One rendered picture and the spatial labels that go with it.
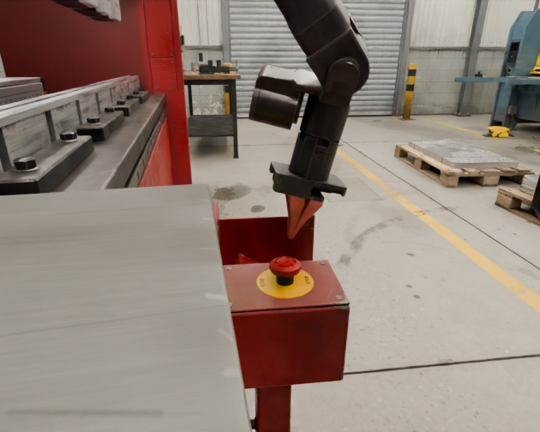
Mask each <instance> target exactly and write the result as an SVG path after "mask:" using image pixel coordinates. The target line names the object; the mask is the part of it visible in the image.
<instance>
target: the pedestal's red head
mask: <svg viewBox="0 0 540 432"><path fill-rule="evenodd" d="M287 219H288V216H272V217H252V218H231V219H219V223H220V254H221V258H222V263H223V268H224V273H225V282H226V287H227V292H228V297H229V302H230V307H231V316H232V321H233V326H234V331H235V336H236V341H237V350H238V355H239V360H240V365H241V370H242V375H243V384H244V389H250V388H259V387H278V386H289V385H298V384H308V383H318V382H328V381H342V380H343V378H344V370H345V353H346V344H347V335H348V326H349V317H350V305H349V304H350V301H349V299H348V297H347V296H346V294H345V292H344V290H343V288H342V286H341V284H340V282H339V280H338V278H337V276H336V274H335V272H334V270H333V269H332V267H331V265H330V263H329V261H328V260H318V261H313V250H314V233H315V215H312V216H311V217H310V218H309V219H308V220H307V221H306V222H305V223H304V224H303V225H302V227H301V228H300V229H299V231H298V232H297V234H296V235H295V236H294V238H292V239H291V238H288V236H287ZM281 256H289V257H292V258H295V259H297V260H299V261H300V263H301V267H302V268H301V270H303V271H304V272H306V273H308V274H309V275H310V276H311V277H312V279H313V280H314V286H313V288H312V290H311V291H310V292H309V293H307V294H305V295H303V296H301V297H295V298H276V297H270V296H268V295H267V294H265V293H263V292H262V291H260V289H259V288H258V286H257V284H256V280H257V278H258V276H259V275H260V274H261V273H263V272H264V271H266V270H268V269H270V268H269V265H270V262H271V261H272V260H273V259H275V258H278V257H281Z"/></svg>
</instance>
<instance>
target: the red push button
mask: <svg viewBox="0 0 540 432"><path fill-rule="evenodd" d="M269 268H270V270H271V272H272V273H273V274H274V275H276V276H277V278H276V282H277V283H278V284H279V285H282V286H288V285H292V284H293V282H294V276H295V275H297V274H298V273H299V272H300V270H301V268H302V267H301V263H300V261H299V260H297V259H295V258H292V257H289V256H281V257H278V258H275V259H273V260H272V261H271V262H270V265H269Z"/></svg>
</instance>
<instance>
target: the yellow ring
mask: <svg viewBox="0 0 540 432"><path fill-rule="evenodd" d="M276 278H277V276H276V275H274V274H273V273H272V272H271V270H270V269H268V270H266V271H264V272H263V273H261V274H260V275H259V276H258V278H257V280H256V284H257V286H258V288H259V289H260V291H262V292H263V293H265V294H267V295H268V296H270V297H276V298H295V297H301V296H303V295H305V294H307V293H309V292H310V291H311V290H312V288H313V286H314V280H313V279H312V277H311V276H310V275H309V274H308V273H306V272H304V271H303V270H300V272H299V273H298V274H297V275H295V276H294V282H293V284H292V285H288V286H282V285H279V284H278V283H277V282H276Z"/></svg>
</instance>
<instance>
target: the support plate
mask: <svg viewBox="0 0 540 432"><path fill-rule="evenodd" d="M0 432H252V428H251V423H250V418H249V409H248V404H247V399H246V394H245V389H244V384H243V375H242V370H241V365H240V360H239V355H238V350H237V341H236V336H235V331H234V326H233V321H232V316H231V307H230V302H229V297H228V292H227V287H226V282H225V273H224V268H223V263H222V258H221V254H220V248H219V240H218V234H217V229H216V224H215V219H214V214H213V205H212V200H211V196H210V190H209V186H208V184H205V183H201V184H186V185H172V186H158V187H143V188H128V189H101V190H86V191H71V192H57V193H43V194H28V195H0Z"/></svg>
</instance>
